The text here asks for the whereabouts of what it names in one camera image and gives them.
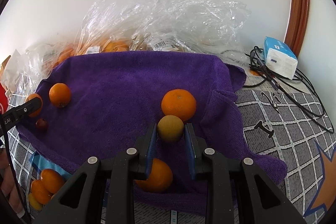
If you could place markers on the yellow-green round fruit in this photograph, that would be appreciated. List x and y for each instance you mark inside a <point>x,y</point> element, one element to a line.
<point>34,202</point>
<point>170,130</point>

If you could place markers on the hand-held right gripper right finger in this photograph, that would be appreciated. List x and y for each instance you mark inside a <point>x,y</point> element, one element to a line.
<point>191,155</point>

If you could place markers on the blue and white tissue pack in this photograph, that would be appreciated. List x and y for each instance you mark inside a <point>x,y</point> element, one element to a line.
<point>279,58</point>

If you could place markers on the purple towel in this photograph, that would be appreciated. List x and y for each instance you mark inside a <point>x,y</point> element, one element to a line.
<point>118,87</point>

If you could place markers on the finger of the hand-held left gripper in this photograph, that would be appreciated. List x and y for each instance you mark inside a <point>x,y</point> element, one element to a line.
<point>26,109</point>

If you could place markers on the grey checked star blanket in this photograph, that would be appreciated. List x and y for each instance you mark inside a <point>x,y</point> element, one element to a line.
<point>283,134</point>

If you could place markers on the brown wooden door frame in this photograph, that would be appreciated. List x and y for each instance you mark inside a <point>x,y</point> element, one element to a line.
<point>298,3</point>

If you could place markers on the small red fruit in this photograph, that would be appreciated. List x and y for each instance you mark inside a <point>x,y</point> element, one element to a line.
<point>42,125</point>

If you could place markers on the clear plastic bag of oranges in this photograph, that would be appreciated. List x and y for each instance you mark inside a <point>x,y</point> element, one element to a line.
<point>113,46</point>

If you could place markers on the large orange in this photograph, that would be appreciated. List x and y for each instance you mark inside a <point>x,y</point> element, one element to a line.
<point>178,105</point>

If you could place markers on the person's left forearm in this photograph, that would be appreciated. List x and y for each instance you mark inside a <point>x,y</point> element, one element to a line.
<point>11,187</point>

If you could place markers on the red paper bag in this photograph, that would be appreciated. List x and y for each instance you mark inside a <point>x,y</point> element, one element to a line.
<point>2,100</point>

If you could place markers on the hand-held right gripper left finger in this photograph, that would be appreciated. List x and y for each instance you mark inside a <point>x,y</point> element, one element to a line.
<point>151,153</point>

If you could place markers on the light wooden box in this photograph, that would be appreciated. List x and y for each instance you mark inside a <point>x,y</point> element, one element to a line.
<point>5,63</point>

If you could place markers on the crinkled clear plastic bag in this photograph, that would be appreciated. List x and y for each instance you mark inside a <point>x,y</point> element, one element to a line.
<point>197,19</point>

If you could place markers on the white plastic bag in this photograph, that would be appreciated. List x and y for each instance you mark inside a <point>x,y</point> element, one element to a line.
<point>11,74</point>

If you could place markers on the blue paper sheet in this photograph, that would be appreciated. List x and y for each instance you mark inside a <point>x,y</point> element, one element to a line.
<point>35,161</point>

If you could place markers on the small clear plastic bag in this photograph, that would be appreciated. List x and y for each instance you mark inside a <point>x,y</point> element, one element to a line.
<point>42,63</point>

